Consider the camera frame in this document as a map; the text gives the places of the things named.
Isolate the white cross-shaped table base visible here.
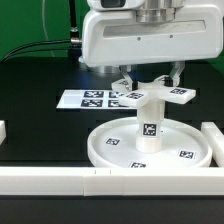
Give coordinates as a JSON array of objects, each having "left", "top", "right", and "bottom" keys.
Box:
[{"left": 112, "top": 76, "right": 196, "bottom": 109}]

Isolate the white round table top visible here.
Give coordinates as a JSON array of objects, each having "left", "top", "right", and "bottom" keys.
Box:
[{"left": 87, "top": 117, "right": 212, "bottom": 169}]

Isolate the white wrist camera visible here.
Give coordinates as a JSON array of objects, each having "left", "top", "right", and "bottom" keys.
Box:
[{"left": 87, "top": 0, "right": 145, "bottom": 11}]

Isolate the white rail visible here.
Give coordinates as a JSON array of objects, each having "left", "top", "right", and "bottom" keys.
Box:
[
  {"left": 201, "top": 122, "right": 224, "bottom": 168},
  {"left": 0, "top": 120, "right": 6, "bottom": 145},
  {"left": 0, "top": 167, "right": 224, "bottom": 196}
]

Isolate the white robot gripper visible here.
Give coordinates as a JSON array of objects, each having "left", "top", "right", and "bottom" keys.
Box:
[{"left": 82, "top": 3, "right": 224, "bottom": 91}]

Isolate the white left rail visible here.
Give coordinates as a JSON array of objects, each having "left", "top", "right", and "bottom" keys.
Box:
[{"left": 0, "top": 120, "right": 6, "bottom": 145}]

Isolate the white marker plate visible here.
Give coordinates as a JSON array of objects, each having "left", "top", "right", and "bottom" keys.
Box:
[{"left": 57, "top": 90, "right": 127, "bottom": 110}]

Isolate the white front rail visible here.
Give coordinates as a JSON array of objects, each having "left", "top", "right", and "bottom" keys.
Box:
[{"left": 0, "top": 167, "right": 224, "bottom": 196}]

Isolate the white right rail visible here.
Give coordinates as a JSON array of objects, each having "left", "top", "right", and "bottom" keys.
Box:
[{"left": 201, "top": 122, "right": 224, "bottom": 168}]

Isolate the thin white cable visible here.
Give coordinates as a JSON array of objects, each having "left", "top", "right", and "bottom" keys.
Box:
[{"left": 41, "top": 0, "right": 56, "bottom": 58}]

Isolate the black vertical cable connector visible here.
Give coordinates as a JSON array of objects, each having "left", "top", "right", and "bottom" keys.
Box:
[{"left": 68, "top": 0, "right": 79, "bottom": 42}]

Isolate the black cable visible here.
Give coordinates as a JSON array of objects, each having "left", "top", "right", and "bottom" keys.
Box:
[{"left": 0, "top": 38, "right": 84, "bottom": 63}]

